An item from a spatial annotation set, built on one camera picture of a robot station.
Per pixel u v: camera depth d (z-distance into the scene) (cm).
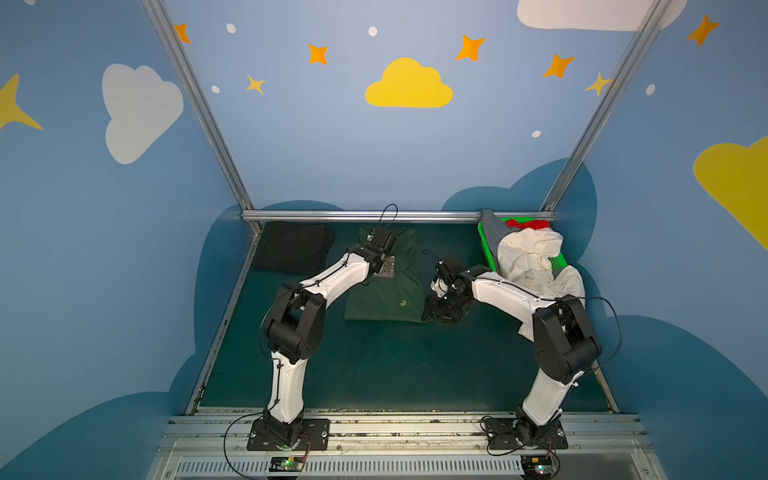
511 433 75
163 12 69
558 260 101
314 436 74
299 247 115
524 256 105
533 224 112
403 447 73
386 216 80
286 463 71
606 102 85
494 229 109
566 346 48
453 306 79
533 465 73
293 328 52
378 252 76
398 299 99
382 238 77
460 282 68
